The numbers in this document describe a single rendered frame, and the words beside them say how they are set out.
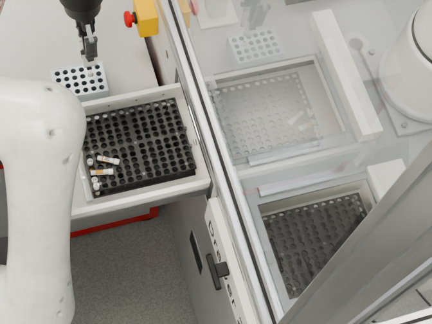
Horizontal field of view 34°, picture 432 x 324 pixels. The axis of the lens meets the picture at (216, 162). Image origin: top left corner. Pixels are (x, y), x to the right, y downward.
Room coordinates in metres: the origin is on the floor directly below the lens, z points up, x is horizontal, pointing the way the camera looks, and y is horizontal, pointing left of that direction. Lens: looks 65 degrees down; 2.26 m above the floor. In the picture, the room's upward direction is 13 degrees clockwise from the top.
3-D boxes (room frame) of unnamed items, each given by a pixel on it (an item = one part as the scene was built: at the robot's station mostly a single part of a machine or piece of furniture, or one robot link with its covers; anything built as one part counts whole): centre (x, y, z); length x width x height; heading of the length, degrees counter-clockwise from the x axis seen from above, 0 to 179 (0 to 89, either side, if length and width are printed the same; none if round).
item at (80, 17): (0.84, 0.34, 1.05); 0.08 x 0.07 x 0.09; 31
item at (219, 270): (0.41, -0.05, 0.91); 0.07 x 0.04 x 0.01; 28
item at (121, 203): (0.65, 0.17, 0.86); 0.40 x 0.26 x 0.06; 118
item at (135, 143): (0.64, 0.18, 0.87); 0.22 x 0.18 x 0.06; 118
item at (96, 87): (0.82, 0.36, 0.78); 0.12 x 0.08 x 0.04; 116
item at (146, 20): (0.98, 0.24, 0.88); 0.07 x 0.05 x 0.07; 28
